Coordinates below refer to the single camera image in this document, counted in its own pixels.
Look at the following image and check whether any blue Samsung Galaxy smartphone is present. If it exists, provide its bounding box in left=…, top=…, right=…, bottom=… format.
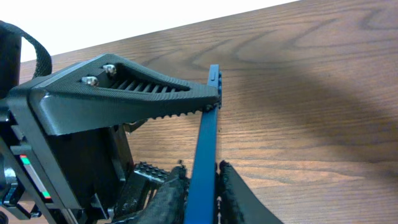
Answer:
left=183, top=63, right=223, bottom=224

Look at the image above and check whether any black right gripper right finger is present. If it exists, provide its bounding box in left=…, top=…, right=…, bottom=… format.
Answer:
left=218, top=161, right=282, bottom=224

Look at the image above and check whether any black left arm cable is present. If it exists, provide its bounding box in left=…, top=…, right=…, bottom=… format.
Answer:
left=0, top=20, right=53, bottom=78

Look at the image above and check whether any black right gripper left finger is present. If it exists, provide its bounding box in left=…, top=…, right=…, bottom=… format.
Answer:
left=111, top=162, right=190, bottom=223

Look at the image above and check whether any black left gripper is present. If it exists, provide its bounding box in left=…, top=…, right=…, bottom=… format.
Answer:
left=1, top=54, right=220, bottom=223

